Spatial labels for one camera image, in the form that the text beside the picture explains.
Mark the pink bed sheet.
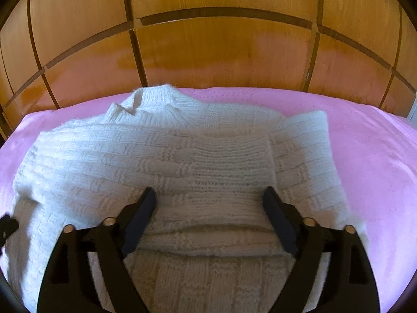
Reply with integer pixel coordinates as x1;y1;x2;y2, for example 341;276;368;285
0;86;417;313

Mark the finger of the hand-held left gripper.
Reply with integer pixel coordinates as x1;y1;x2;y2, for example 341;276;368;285
0;214;20;239

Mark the white knitted sweater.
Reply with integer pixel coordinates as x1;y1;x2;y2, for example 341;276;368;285
0;84;371;313

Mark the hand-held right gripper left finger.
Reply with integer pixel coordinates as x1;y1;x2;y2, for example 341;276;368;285
37;187;156;313

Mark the wooden panelled headboard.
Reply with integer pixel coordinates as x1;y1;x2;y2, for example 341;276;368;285
0;0;417;141

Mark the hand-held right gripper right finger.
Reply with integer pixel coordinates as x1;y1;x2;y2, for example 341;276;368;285
262;186;381;313

